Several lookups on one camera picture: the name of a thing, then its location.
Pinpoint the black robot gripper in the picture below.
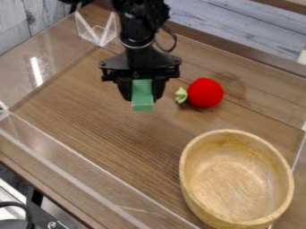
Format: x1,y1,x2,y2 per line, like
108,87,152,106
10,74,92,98
98,47,181,101

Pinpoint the green rectangular block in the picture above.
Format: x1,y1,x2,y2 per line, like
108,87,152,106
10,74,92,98
130,80,153,111

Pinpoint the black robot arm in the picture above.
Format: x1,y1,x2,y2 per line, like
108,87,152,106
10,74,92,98
98,0,181,101

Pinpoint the brown wooden bowl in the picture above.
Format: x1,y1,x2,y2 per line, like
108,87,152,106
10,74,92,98
178,129,293,229

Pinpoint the red plush strawberry toy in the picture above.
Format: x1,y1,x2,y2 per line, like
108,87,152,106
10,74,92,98
174,78,224,108

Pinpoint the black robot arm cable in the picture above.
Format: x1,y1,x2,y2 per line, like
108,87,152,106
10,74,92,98
152,25,178,55

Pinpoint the clear acrylic corner bracket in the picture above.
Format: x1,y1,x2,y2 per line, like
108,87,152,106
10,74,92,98
73,13,117,47

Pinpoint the clear acrylic wall panel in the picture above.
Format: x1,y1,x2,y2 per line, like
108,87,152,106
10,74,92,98
0,102,197,229

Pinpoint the black cable at table corner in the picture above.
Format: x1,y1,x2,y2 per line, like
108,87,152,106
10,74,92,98
0,201,34,229

